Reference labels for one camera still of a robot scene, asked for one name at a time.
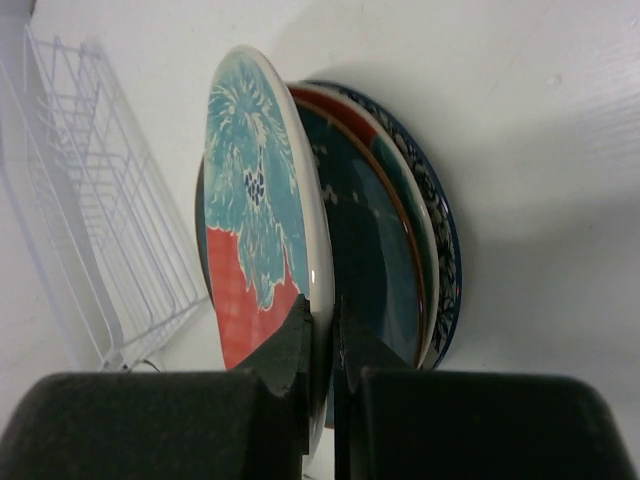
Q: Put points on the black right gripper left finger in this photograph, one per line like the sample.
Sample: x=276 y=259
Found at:
x=250 y=422

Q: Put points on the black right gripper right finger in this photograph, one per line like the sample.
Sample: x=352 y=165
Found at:
x=392 y=421

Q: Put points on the dark blue round plate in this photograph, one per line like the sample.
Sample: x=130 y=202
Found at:
x=373 y=252

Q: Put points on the grey speckled round plate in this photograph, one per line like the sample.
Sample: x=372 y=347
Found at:
x=444 y=227

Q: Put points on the clear plastic dish rack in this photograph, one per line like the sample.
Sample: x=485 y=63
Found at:
x=115 y=260

